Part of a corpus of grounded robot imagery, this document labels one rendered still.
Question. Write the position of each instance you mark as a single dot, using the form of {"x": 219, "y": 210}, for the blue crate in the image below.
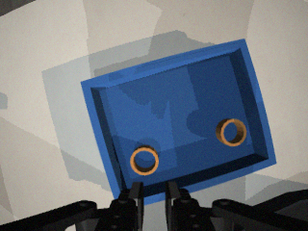
{"x": 174, "y": 104}

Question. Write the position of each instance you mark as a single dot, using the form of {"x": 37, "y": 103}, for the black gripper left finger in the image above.
{"x": 85, "y": 215}

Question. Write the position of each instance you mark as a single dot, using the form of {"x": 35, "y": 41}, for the bronze ring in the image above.
{"x": 241, "y": 133}
{"x": 144, "y": 170}

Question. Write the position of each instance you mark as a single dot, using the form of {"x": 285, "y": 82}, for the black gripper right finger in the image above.
{"x": 223, "y": 214}

